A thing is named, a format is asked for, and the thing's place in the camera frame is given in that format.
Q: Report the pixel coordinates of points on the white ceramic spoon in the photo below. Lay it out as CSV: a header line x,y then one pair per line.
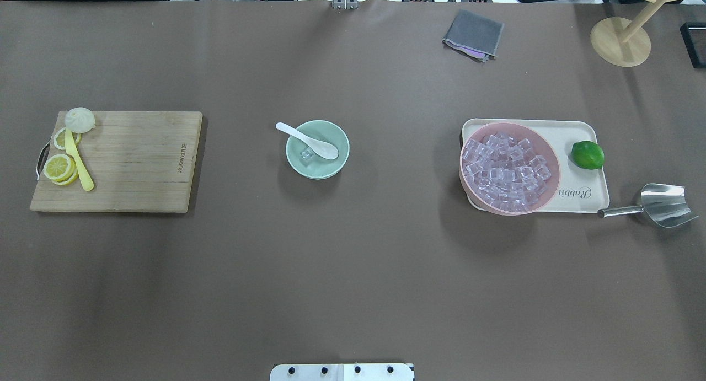
x,y
323,149

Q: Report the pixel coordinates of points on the clear ice cube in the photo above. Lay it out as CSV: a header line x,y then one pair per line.
x,y
307,156

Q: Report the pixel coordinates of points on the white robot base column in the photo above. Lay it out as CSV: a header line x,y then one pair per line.
x,y
343,371

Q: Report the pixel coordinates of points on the mint green bowl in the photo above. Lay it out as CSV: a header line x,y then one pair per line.
x,y
320,168

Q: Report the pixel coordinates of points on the pink bowl of ice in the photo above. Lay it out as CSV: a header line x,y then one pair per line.
x,y
508,169

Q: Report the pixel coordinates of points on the metal ice scoop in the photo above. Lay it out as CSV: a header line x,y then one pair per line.
x,y
663,204

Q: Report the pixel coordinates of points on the grey folded cloth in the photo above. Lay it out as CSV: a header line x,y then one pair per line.
x,y
474,35

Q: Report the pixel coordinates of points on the wooden cutting board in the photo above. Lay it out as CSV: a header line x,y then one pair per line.
x,y
139,161

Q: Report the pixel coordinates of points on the cream serving tray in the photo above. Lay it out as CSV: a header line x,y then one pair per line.
x,y
579,190

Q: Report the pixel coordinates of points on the green lime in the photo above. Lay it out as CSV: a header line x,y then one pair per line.
x,y
588,155

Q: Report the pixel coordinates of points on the yellow plastic knife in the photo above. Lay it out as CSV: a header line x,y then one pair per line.
x,y
85,178

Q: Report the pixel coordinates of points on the lemon slice near bun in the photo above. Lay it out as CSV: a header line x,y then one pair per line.
x,y
59,139

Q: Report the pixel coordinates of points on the wooden mug tree stand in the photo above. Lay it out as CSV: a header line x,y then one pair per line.
x,y
623,42

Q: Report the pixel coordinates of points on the lemon slice near handle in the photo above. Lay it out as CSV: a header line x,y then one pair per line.
x,y
60,169

